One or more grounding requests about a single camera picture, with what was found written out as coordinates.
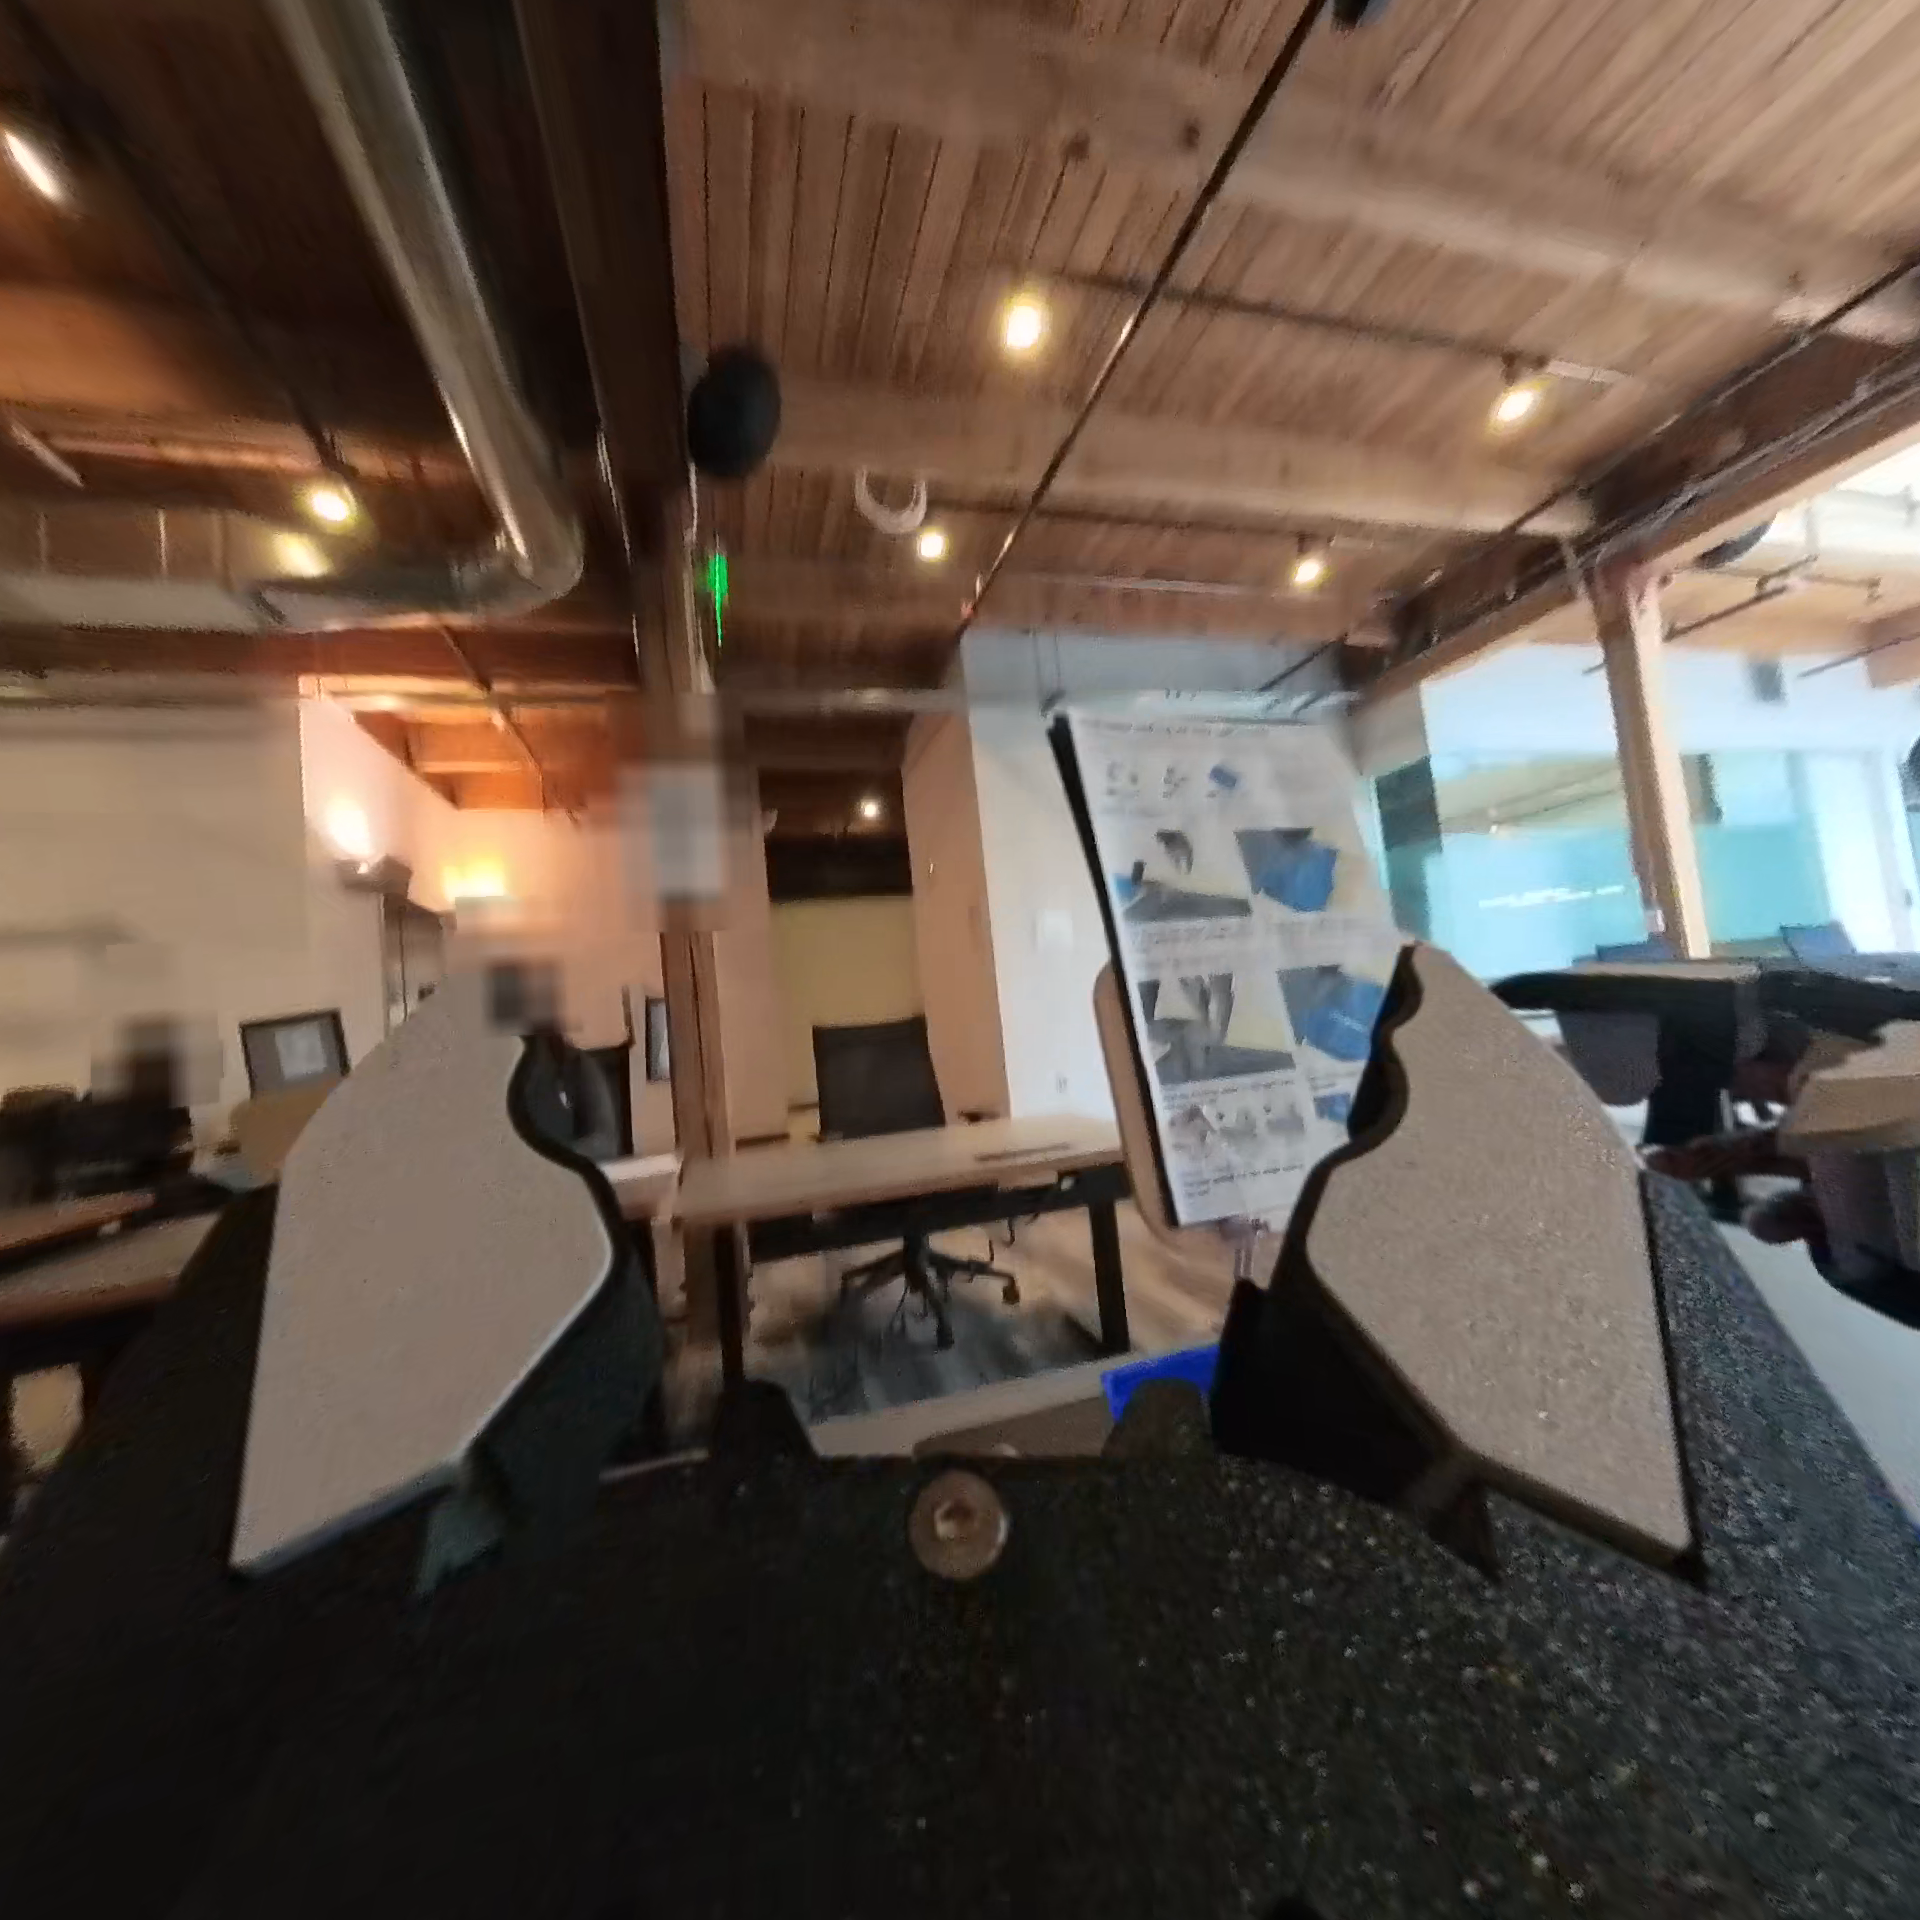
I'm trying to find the black round ceiling device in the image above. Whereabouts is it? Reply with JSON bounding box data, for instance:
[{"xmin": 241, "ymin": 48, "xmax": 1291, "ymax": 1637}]
[{"xmin": 684, "ymin": 344, "xmax": 784, "ymax": 485}]

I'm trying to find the brown wooden desk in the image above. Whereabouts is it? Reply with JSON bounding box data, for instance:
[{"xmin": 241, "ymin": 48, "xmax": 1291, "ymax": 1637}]
[{"xmin": 0, "ymin": 1184, "xmax": 280, "ymax": 1374}]

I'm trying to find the person's right hand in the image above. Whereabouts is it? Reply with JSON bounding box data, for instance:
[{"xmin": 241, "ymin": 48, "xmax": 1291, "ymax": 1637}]
[{"xmin": 1644, "ymin": 1126, "xmax": 1820, "ymax": 1249}]

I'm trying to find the black hanging cable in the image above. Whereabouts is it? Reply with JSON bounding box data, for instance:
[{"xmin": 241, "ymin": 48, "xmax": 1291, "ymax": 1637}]
[{"xmin": 952, "ymin": 0, "xmax": 1344, "ymax": 639}]

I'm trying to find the silver ventilation duct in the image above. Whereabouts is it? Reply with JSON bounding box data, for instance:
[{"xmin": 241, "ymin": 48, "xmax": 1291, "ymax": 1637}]
[{"xmin": 248, "ymin": 0, "xmax": 590, "ymax": 633}]

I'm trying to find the wooden support column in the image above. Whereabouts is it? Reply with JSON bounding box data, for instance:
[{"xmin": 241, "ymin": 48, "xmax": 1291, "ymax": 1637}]
[
  {"xmin": 1591, "ymin": 569, "xmax": 1715, "ymax": 961},
  {"xmin": 599, "ymin": 480, "xmax": 760, "ymax": 1344}
]

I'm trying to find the framed wall board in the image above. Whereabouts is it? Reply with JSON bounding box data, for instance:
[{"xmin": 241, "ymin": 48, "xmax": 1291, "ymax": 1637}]
[{"xmin": 238, "ymin": 1007, "xmax": 353, "ymax": 1099}]

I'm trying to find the black desk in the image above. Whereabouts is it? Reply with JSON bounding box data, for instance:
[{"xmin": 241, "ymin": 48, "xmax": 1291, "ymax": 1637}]
[{"xmin": 1494, "ymin": 960, "xmax": 1778, "ymax": 1150}]

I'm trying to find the light wooden desk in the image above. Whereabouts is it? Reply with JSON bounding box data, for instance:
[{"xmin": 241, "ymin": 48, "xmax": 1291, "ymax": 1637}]
[{"xmin": 672, "ymin": 1112, "xmax": 1136, "ymax": 1389}]

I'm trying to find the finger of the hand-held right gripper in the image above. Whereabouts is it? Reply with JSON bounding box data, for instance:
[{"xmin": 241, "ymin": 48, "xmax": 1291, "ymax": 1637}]
[{"xmin": 1783, "ymin": 1024, "xmax": 1920, "ymax": 1160}]

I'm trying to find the black office chair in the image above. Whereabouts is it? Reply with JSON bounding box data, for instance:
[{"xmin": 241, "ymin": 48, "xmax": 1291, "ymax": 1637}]
[{"xmin": 807, "ymin": 1017, "xmax": 1025, "ymax": 1352}]

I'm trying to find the tan sheet holder board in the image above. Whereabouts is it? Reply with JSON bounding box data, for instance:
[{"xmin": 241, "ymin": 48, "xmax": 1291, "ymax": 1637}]
[{"xmin": 1094, "ymin": 960, "xmax": 1185, "ymax": 1227}]

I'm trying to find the blue plastic storage bin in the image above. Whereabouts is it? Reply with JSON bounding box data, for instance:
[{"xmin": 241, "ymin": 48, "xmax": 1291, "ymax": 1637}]
[{"xmin": 1100, "ymin": 1342, "xmax": 1222, "ymax": 1422}]

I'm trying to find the printed instruction sheet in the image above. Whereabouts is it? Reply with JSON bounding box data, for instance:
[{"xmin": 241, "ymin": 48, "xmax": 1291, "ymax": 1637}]
[{"xmin": 1055, "ymin": 701, "xmax": 1416, "ymax": 1227}]

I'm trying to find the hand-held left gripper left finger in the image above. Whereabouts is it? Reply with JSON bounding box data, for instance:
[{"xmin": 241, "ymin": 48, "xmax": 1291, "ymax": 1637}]
[{"xmin": 224, "ymin": 966, "xmax": 671, "ymax": 1593}]

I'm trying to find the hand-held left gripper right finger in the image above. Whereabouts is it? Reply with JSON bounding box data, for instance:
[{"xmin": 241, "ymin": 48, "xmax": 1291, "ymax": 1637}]
[{"xmin": 1211, "ymin": 939, "xmax": 1710, "ymax": 1578}]

